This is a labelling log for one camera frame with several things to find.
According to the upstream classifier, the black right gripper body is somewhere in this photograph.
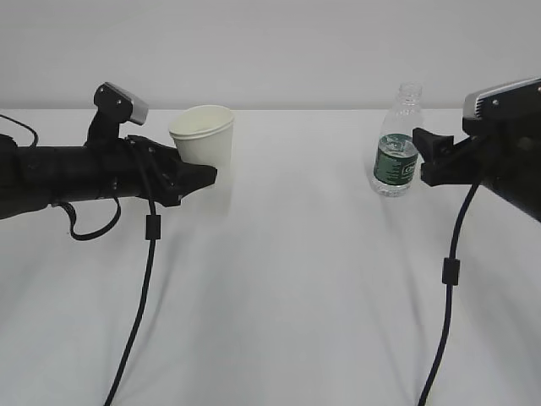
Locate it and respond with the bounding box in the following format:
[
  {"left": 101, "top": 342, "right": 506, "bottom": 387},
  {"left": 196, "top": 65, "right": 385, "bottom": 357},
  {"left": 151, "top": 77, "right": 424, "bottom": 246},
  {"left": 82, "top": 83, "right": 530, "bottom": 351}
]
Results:
[{"left": 439, "top": 135, "right": 486, "bottom": 185}]

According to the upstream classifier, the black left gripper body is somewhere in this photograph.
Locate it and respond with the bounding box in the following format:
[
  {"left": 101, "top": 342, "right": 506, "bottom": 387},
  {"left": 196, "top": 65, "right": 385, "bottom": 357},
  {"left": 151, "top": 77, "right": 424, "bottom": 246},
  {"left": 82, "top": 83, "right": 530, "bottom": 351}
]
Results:
[{"left": 125, "top": 135, "right": 183, "bottom": 207}]

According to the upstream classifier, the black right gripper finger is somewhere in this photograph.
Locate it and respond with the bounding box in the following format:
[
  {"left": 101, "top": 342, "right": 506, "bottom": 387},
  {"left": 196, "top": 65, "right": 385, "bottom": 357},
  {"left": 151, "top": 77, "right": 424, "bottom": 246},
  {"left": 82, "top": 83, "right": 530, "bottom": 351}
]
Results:
[
  {"left": 420, "top": 160, "right": 454, "bottom": 186},
  {"left": 413, "top": 128, "right": 454, "bottom": 164}
]

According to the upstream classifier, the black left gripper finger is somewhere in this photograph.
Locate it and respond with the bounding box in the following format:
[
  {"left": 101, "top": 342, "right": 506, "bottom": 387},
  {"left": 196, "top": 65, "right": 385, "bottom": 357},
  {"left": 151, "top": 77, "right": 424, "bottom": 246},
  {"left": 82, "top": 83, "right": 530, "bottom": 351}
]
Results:
[{"left": 175, "top": 162, "right": 218, "bottom": 198}]

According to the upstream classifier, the clear water bottle green label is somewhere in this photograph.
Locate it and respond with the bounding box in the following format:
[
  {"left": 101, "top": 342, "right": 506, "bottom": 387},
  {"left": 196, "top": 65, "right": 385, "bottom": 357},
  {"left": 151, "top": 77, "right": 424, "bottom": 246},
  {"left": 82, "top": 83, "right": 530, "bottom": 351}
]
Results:
[{"left": 371, "top": 82, "right": 424, "bottom": 197}]

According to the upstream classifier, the white paper cup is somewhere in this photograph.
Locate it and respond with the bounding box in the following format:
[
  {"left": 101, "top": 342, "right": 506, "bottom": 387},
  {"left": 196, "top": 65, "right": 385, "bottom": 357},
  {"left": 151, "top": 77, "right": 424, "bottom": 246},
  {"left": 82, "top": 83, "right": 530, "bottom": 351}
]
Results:
[{"left": 168, "top": 105, "right": 235, "bottom": 171}]

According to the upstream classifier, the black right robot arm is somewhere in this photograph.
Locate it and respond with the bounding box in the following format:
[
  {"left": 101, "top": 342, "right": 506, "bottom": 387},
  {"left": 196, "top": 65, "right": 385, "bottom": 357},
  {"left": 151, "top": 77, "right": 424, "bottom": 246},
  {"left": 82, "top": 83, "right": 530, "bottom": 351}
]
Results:
[{"left": 413, "top": 129, "right": 540, "bottom": 221}]

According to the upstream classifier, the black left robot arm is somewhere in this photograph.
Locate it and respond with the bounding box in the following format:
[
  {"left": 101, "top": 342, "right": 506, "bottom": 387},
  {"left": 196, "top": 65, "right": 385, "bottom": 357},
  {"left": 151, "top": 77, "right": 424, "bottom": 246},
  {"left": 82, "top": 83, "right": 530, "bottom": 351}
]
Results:
[{"left": 1, "top": 135, "right": 217, "bottom": 219}]

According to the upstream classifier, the black left camera cable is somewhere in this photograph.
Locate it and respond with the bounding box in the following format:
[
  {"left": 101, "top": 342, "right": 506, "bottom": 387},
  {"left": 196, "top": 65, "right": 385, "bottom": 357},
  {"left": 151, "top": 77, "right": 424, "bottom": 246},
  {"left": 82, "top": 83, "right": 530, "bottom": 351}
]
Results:
[{"left": 0, "top": 112, "right": 164, "bottom": 406}]

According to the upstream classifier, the black camera cable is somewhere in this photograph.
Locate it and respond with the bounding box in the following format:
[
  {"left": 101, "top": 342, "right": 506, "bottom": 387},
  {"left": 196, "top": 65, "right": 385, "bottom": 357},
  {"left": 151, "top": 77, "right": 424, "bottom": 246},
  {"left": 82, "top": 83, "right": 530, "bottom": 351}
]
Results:
[
  {"left": 0, "top": 112, "right": 164, "bottom": 406},
  {"left": 416, "top": 179, "right": 483, "bottom": 406}
]

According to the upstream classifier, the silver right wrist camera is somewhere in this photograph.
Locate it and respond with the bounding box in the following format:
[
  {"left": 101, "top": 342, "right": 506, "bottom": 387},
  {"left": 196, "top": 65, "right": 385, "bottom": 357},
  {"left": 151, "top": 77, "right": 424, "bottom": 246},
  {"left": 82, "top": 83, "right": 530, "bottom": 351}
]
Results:
[{"left": 462, "top": 77, "right": 540, "bottom": 136}]

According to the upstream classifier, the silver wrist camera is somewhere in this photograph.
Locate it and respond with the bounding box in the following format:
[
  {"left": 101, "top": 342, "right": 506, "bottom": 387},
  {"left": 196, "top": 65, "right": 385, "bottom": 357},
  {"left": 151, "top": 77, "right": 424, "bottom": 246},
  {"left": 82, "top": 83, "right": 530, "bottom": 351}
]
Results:
[
  {"left": 462, "top": 77, "right": 540, "bottom": 136},
  {"left": 94, "top": 82, "right": 149, "bottom": 126}
]

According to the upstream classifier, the black right camera cable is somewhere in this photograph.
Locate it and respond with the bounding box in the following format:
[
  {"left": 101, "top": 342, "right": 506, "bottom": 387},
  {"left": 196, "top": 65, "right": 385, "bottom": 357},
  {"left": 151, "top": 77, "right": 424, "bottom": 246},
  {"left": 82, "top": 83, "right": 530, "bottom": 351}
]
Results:
[{"left": 416, "top": 179, "right": 483, "bottom": 406}]

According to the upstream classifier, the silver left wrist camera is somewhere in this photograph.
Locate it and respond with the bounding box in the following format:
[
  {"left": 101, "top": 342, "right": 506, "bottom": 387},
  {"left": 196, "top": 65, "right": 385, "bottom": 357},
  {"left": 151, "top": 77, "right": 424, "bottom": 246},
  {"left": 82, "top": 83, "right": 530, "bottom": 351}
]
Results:
[{"left": 94, "top": 82, "right": 149, "bottom": 126}]

